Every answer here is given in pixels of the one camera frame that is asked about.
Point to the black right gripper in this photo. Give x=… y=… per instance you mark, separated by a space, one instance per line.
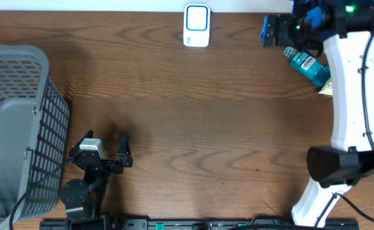
x=284 y=22

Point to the orange snack chip bag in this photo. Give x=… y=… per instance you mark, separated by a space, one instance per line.
x=327 y=89

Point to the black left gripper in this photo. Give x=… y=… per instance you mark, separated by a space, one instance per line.
x=124 y=154

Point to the white barcode scanner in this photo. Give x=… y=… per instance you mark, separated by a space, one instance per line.
x=196 y=25

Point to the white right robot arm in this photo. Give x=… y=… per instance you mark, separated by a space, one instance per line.
x=343 y=31

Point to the grey plastic shopping basket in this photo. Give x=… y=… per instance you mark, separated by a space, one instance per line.
x=34 y=126

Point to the blue water bottle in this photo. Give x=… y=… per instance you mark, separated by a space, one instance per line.
x=306 y=64

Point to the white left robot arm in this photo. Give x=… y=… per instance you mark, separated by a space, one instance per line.
x=83 y=197

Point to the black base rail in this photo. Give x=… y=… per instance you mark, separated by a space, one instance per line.
x=143 y=224

